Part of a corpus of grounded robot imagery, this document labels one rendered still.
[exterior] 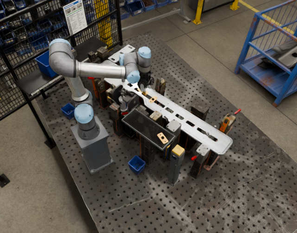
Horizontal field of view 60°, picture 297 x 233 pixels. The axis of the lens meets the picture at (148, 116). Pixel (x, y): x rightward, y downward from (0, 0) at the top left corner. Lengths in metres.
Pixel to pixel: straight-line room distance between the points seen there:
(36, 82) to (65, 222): 1.35
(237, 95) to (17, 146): 2.87
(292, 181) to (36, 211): 2.34
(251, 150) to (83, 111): 1.44
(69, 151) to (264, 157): 1.63
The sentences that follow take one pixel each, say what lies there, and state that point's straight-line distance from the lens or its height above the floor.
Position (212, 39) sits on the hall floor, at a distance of 4.65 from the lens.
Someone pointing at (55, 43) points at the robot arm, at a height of 1.74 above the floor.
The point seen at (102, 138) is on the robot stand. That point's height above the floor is 1.10.
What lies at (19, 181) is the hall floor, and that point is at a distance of 3.14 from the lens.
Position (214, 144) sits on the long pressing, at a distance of 1.94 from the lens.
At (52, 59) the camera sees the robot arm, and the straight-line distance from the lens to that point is 1.44.
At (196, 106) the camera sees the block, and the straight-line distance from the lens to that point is 2.09.
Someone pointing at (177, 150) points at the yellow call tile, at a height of 1.16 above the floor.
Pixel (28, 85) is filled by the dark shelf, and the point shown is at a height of 1.03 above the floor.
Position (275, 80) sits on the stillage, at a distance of 3.92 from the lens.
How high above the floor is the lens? 2.59
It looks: 52 degrees down
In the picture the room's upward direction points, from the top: 1 degrees clockwise
